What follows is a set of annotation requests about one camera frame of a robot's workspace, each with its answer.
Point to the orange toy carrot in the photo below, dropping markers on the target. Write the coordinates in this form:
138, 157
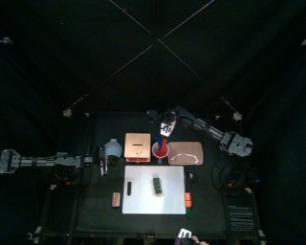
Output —
188, 201

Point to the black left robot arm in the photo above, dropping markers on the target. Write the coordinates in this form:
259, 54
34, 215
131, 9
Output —
40, 161

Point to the blue plastic utensil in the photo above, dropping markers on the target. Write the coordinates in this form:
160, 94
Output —
159, 140

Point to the small wooden box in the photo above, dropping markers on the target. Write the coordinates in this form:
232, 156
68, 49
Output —
138, 147

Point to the black toy knife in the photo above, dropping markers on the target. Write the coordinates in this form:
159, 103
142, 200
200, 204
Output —
130, 188

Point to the red plastic cup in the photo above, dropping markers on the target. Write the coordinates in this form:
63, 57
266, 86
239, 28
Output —
160, 151

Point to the pink toy salmon piece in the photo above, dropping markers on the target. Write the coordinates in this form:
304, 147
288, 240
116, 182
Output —
116, 199

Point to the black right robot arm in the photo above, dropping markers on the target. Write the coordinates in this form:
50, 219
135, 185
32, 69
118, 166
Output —
220, 137

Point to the person's hand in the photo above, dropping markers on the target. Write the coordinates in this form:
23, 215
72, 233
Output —
199, 242

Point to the translucent white plastic bottle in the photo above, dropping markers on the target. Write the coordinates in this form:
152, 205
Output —
114, 148

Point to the dark toy sushi roll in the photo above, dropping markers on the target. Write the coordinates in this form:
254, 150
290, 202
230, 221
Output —
158, 185

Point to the white cutting board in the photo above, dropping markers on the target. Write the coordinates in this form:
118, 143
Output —
155, 191

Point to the small black round object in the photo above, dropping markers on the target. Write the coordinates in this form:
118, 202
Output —
190, 174

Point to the brown square plate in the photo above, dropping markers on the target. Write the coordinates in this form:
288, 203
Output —
186, 153

